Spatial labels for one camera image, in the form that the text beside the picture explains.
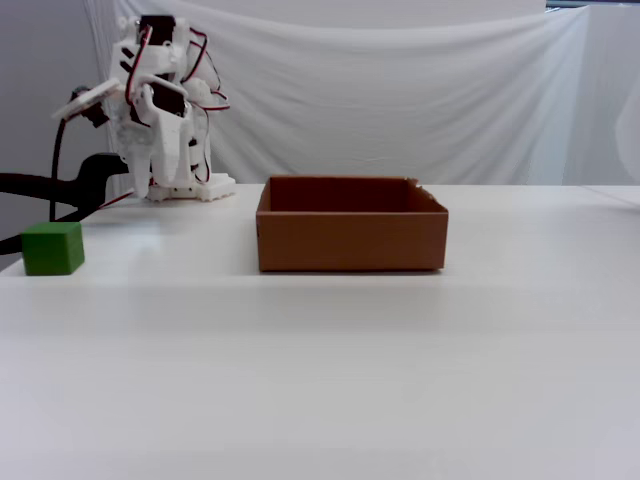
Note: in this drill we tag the brown cardboard box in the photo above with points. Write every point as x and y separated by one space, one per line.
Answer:
350 240

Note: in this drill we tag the green cube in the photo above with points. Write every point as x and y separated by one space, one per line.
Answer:
50 250

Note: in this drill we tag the white cloth backdrop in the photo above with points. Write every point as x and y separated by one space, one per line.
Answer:
400 100

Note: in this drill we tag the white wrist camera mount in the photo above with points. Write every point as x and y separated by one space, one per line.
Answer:
87 100

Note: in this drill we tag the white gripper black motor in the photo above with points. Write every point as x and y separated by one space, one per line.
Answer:
167 137

